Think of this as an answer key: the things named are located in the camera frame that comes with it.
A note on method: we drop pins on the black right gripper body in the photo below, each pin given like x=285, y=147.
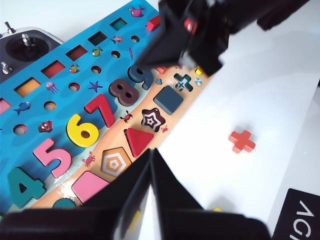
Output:
x=210, y=22

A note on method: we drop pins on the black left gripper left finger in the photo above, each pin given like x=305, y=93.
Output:
x=75, y=225

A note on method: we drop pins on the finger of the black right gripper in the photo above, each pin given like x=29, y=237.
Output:
x=205, y=57
x=165, y=47

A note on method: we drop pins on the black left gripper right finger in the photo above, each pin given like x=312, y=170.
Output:
x=200, y=225

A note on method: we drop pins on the dark blue square block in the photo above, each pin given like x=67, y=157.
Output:
x=168, y=100

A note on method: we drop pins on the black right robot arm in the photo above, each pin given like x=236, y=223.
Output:
x=275, y=12

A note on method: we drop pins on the yellow sign puzzle piece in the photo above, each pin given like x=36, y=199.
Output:
x=198, y=71

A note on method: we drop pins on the teal rounded puzzle piece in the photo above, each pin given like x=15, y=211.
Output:
x=63, y=204

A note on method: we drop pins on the red bar sign piece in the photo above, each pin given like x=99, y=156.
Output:
x=153, y=23

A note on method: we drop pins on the dark blue number nine piece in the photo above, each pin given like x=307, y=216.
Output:
x=147, y=81

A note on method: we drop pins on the pink square puzzle piece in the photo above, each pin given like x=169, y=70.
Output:
x=90, y=186

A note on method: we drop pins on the brown number eight piece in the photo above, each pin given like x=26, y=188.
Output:
x=125, y=86

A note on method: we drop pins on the pink number five piece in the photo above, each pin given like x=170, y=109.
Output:
x=57, y=160

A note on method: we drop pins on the teal number four piece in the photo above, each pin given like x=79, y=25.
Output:
x=15, y=192

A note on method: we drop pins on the black AgileX logo panel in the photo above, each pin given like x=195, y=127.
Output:
x=287, y=212

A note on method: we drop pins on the red number seven piece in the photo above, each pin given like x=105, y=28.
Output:
x=103, y=112

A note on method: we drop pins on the orange cross block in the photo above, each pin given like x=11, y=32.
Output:
x=242, y=142

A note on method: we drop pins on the yellow number six piece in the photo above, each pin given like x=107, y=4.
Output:
x=75, y=130

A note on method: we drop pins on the red triangle puzzle piece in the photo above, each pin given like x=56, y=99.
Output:
x=138, y=140

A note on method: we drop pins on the colourful wooden puzzle board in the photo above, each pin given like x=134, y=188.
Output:
x=62, y=105

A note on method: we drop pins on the grey remote controller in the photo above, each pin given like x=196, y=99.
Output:
x=25, y=53

